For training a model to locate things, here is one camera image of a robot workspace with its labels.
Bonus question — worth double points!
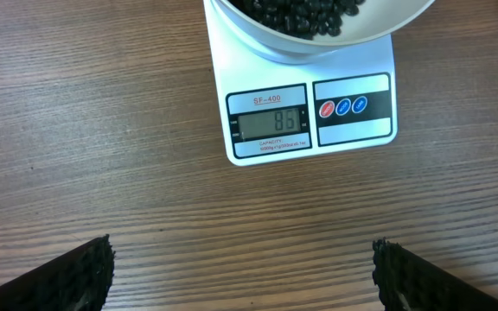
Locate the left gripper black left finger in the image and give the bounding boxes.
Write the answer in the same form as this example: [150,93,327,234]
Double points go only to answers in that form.
[0,235,115,311]

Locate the white digital kitchen scale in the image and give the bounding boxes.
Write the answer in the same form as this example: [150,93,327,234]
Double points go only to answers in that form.
[204,1,398,166]

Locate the black beans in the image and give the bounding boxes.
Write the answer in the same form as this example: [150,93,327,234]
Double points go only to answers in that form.
[229,0,365,41]

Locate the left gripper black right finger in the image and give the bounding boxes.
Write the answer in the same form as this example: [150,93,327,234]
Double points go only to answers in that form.
[372,239,498,311]

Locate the white bowl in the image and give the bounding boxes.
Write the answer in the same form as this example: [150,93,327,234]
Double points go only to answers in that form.
[214,0,434,54]

